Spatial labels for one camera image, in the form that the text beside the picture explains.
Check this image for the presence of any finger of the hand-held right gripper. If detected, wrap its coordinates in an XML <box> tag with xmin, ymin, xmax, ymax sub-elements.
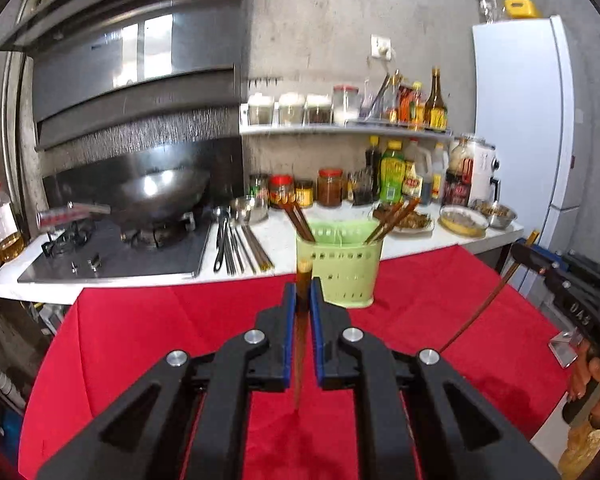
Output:
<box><xmin>510</xmin><ymin>242</ymin><xmax>564</xmax><ymax>268</ymax></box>
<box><xmin>530</xmin><ymin>261</ymin><xmax>572</xmax><ymax>293</ymax></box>

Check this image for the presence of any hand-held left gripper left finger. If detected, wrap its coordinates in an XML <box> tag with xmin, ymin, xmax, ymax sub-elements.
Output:
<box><xmin>35</xmin><ymin>280</ymin><xmax>297</xmax><ymax>480</ymax></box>

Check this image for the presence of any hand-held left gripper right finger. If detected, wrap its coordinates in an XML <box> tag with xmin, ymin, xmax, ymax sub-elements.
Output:
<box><xmin>307</xmin><ymin>277</ymin><xmax>563</xmax><ymax>480</ymax></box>

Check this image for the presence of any gold-tipped wooden chopstick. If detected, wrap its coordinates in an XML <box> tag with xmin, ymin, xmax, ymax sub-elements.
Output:
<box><xmin>293</xmin><ymin>258</ymin><xmax>314</xmax><ymax>412</ymax></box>
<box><xmin>438</xmin><ymin>230</ymin><xmax>541</xmax><ymax>354</ymax></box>

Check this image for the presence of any green perforated utensil holder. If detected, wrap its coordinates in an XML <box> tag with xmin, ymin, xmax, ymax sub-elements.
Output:
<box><xmin>295</xmin><ymin>222</ymin><xmax>385</xmax><ymax>309</ymax></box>

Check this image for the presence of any bunch of wooden chopsticks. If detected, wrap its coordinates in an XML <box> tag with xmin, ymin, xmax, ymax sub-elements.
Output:
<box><xmin>282</xmin><ymin>198</ymin><xmax>422</xmax><ymax>244</ymax></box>

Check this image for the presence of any small steel bowl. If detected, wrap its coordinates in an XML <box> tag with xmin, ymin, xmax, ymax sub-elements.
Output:
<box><xmin>472</xmin><ymin>200</ymin><xmax>519</xmax><ymax>230</ymax></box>

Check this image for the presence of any yellow bowl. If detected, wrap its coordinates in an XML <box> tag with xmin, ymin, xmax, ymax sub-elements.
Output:
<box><xmin>439</xmin><ymin>205</ymin><xmax>490</xmax><ymax>239</ymax></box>

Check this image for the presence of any bundle of metal chopsticks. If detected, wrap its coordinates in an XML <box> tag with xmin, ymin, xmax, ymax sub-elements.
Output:
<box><xmin>240</xmin><ymin>224</ymin><xmax>276</xmax><ymax>274</ymax></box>

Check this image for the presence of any white kitchen appliance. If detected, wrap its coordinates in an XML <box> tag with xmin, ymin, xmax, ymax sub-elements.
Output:
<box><xmin>466</xmin><ymin>137</ymin><xmax>501</xmax><ymax>204</ymax></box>

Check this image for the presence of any large dark-label glass jar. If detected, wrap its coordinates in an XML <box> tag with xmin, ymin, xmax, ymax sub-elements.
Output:
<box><xmin>442</xmin><ymin>135</ymin><xmax>476</xmax><ymax>207</ymax></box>

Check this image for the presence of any steel ladle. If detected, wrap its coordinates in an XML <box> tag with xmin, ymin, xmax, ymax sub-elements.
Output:
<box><xmin>212</xmin><ymin>205</ymin><xmax>231</xmax><ymax>275</ymax></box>

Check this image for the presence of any white refrigerator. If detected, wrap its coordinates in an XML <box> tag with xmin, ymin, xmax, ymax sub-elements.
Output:
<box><xmin>472</xmin><ymin>15</ymin><xmax>577</xmax><ymax>307</ymax></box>

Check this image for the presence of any white-cap oil jug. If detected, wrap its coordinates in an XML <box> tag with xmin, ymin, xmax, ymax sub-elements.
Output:
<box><xmin>429</xmin><ymin>142</ymin><xmax>451</xmax><ymax>203</ymax></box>

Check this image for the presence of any plate of food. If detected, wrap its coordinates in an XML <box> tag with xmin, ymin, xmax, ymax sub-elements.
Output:
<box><xmin>372</xmin><ymin>205</ymin><xmax>436</xmax><ymax>234</ymax></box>

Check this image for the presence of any steel mixing bowl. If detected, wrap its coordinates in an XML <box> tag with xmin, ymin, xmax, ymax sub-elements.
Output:
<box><xmin>230</xmin><ymin>195</ymin><xmax>270</xmax><ymax>225</ymax></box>

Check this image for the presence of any red-label oil jug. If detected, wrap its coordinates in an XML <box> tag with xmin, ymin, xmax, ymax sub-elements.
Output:
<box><xmin>402</xmin><ymin>137</ymin><xmax>432</xmax><ymax>200</ymax></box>

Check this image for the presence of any brown sauce jar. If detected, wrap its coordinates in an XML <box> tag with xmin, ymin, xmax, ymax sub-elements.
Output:
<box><xmin>316</xmin><ymin>168</ymin><xmax>344</xmax><ymax>207</ymax></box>

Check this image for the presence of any person's yellow patterned clothing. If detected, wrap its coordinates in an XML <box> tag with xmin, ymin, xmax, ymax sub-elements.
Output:
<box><xmin>559</xmin><ymin>415</ymin><xmax>600</xmax><ymax>480</ymax></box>

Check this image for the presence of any dark glass cup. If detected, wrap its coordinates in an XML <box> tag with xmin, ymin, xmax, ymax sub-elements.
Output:
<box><xmin>349</xmin><ymin>169</ymin><xmax>377</xmax><ymax>207</ymax></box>

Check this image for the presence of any red tablecloth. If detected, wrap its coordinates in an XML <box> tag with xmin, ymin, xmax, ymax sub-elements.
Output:
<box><xmin>17</xmin><ymin>245</ymin><xmax>577</xmax><ymax>480</ymax></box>

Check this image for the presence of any green plastic bottle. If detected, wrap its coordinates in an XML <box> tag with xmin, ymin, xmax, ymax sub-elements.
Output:
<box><xmin>380</xmin><ymin>140</ymin><xmax>406</xmax><ymax>203</ymax></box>

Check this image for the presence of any tall brown sauce bottle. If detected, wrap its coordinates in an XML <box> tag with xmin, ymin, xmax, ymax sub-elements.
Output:
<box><xmin>424</xmin><ymin>67</ymin><xmax>450</xmax><ymax>131</ymax></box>

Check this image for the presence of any dark soy sauce bottle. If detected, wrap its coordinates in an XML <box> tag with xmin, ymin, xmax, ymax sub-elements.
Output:
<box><xmin>364</xmin><ymin>136</ymin><xmax>384</xmax><ymax>196</ymax></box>

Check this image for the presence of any yellow-cap sauce bottle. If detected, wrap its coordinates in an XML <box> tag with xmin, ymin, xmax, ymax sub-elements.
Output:
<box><xmin>410</xmin><ymin>81</ymin><xmax>426</xmax><ymax>129</ymax></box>

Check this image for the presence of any black gas stove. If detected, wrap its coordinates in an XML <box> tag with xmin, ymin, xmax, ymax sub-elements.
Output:
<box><xmin>17</xmin><ymin>210</ymin><xmax>214</xmax><ymax>284</ymax></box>

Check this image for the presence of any orange sauce bottle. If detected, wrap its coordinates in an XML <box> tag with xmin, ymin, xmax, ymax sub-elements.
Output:
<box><xmin>397</xmin><ymin>85</ymin><xmax>414</xmax><ymax>126</ymax></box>

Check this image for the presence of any steel wok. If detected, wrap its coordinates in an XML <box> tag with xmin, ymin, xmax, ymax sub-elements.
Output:
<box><xmin>37</xmin><ymin>167</ymin><xmax>214</xmax><ymax>235</ymax></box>

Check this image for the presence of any beige-lid spice canister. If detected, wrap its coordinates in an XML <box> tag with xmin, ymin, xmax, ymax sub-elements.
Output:
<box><xmin>278</xmin><ymin>92</ymin><xmax>307</xmax><ymax>127</ymax></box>
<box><xmin>305</xmin><ymin>94</ymin><xmax>333</xmax><ymax>126</ymax></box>
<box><xmin>247</xmin><ymin>93</ymin><xmax>275</xmax><ymax>126</ymax></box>

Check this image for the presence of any tall glass canister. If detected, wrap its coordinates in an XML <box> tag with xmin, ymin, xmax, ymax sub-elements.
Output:
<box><xmin>332</xmin><ymin>85</ymin><xmax>361</xmax><ymax>125</ymax></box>

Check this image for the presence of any yellow plastic container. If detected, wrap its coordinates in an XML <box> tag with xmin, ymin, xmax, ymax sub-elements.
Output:
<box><xmin>503</xmin><ymin>0</ymin><xmax>540</xmax><ymax>20</ymax></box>

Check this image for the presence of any clear glass jar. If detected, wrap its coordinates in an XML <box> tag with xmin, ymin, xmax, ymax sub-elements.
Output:
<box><xmin>476</xmin><ymin>0</ymin><xmax>500</xmax><ymax>24</ymax></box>

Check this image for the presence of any white drain pipe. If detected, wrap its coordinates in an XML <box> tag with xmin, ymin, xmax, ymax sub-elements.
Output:
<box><xmin>0</xmin><ymin>345</ymin><xmax>26</xmax><ymax>436</ymax></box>

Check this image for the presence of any clear cooking oil bottle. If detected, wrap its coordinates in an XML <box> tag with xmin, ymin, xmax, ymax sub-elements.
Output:
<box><xmin>0</xmin><ymin>178</ymin><xmax>26</xmax><ymax>264</ymax></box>

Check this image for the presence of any steel range hood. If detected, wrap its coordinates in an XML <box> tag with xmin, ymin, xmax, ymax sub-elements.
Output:
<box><xmin>0</xmin><ymin>0</ymin><xmax>247</xmax><ymax>153</ymax></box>

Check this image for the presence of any white wall socket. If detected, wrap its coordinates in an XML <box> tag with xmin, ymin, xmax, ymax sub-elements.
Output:
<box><xmin>370</xmin><ymin>34</ymin><xmax>396</xmax><ymax>61</ymax></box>

